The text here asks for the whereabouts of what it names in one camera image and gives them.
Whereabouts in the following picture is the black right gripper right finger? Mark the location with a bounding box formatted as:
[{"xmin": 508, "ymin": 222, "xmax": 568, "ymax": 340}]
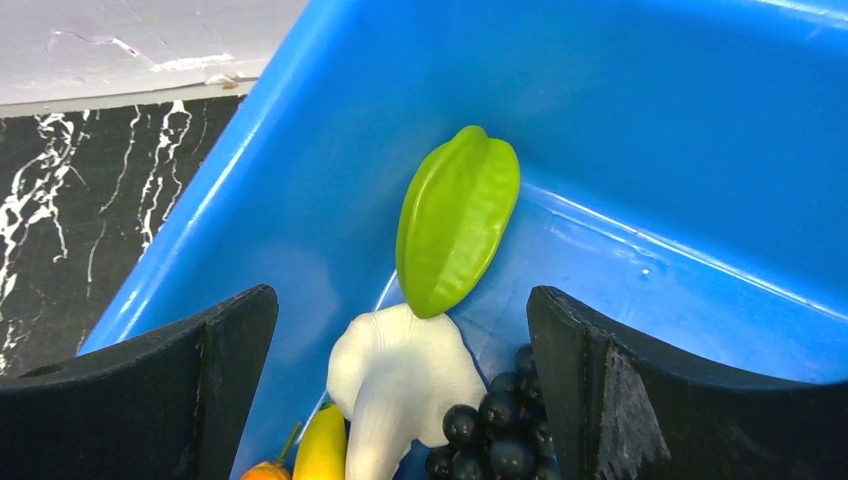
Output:
[{"xmin": 526, "ymin": 286, "xmax": 847, "ymax": 479}]

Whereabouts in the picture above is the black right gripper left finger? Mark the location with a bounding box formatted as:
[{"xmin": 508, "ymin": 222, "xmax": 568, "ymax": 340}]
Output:
[{"xmin": 1, "ymin": 285, "xmax": 278, "ymax": 479}]

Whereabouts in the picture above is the green toy starfruit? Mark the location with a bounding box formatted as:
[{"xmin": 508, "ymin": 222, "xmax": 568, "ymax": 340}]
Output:
[{"xmin": 395, "ymin": 125, "xmax": 521, "ymax": 318}]

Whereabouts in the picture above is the black grape bunch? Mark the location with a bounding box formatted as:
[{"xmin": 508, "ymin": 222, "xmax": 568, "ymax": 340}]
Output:
[{"xmin": 424, "ymin": 343, "xmax": 562, "ymax": 480}]

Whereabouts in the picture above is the yellow toy banana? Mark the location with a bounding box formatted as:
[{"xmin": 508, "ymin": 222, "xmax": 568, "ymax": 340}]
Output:
[{"xmin": 293, "ymin": 403, "xmax": 348, "ymax": 480}]

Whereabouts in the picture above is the white toy mushroom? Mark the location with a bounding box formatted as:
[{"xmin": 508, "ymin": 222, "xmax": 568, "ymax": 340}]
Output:
[{"xmin": 326, "ymin": 303, "xmax": 486, "ymax": 480}]

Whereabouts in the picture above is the blue plastic bin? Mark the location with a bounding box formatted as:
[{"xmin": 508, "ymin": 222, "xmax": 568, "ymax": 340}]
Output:
[{"xmin": 82, "ymin": 1, "xmax": 847, "ymax": 477}]

